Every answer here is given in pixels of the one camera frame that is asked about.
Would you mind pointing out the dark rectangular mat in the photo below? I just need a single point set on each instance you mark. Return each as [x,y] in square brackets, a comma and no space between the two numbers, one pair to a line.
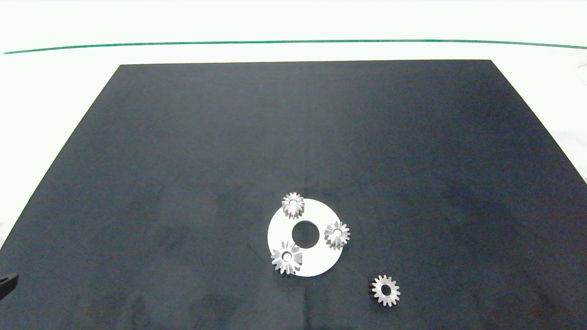
[183,160]

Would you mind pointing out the small steel gear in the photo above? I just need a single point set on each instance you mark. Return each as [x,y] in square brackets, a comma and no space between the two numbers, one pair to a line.
[331,234]
[287,202]
[393,293]

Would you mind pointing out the round white plate with pins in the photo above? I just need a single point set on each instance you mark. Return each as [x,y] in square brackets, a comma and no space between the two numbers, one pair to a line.
[316,261]

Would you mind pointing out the larger steel gear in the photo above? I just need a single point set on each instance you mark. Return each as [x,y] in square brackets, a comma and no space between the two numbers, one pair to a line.
[294,260]

